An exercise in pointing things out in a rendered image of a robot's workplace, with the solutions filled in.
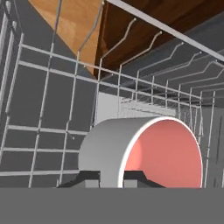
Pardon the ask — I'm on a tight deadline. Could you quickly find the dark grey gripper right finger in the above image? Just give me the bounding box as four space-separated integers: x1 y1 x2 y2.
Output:
122 171 166 189

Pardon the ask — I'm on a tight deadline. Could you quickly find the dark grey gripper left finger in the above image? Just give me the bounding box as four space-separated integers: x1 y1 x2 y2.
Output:
56 171 102 189

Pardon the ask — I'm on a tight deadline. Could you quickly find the white cup with pink inside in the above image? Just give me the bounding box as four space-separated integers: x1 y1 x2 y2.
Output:
77 115 204 189

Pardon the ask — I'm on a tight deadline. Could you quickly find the dark grey dishwasher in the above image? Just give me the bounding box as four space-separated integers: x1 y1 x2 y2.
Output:
0 0 224 189

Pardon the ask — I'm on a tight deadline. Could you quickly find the dark brown wooden cupboard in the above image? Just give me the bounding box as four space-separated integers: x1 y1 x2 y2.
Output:
94 0 224 80

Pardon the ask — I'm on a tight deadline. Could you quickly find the grey wire dishwasher rack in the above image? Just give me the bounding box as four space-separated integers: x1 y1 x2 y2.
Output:
0 0 224 189

